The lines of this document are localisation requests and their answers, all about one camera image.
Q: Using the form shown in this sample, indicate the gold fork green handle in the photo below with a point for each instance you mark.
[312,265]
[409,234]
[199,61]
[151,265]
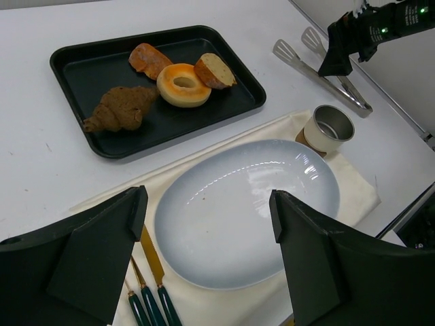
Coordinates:
[155,316]

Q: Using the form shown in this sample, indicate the gold spoon green handle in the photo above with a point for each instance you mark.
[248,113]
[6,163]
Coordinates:
[136,306]

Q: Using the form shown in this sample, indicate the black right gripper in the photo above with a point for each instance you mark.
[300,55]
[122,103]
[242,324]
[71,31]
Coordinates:
[359,31]

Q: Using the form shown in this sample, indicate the sliced seeded bread loaf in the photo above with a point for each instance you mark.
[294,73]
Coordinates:
[214,72]

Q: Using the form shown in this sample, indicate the orange-brown pastry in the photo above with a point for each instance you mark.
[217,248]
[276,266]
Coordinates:
[147,59]

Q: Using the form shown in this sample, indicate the gold knife green handle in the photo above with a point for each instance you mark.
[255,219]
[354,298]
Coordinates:
[158,274]

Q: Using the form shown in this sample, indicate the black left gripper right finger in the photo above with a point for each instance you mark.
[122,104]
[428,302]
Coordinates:
[339,276]

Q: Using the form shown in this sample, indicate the steel cup with cream sleeve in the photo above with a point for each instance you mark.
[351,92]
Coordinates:
[326,130]

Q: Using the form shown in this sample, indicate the cream cloth placemat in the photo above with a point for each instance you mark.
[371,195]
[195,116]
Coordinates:
[235,307]

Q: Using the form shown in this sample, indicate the orange glazed bagel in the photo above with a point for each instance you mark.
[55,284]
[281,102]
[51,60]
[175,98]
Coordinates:
[180,86]

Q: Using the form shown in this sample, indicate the steel serving tongs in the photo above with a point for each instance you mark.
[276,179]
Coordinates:
[348,94]

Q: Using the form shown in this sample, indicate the brown chocolate croissant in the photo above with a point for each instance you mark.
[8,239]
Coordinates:
[121,108]

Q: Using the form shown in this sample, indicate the pale blue oval plate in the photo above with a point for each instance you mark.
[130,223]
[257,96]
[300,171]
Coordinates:
[213,224]

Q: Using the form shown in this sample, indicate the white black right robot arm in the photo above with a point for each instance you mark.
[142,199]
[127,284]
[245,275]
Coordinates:
[412,16]

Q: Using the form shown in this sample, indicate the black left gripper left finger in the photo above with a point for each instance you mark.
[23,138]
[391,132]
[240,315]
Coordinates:
[72,272]

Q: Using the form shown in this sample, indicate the black baking tray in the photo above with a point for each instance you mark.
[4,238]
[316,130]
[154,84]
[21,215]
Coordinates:
[87,71]

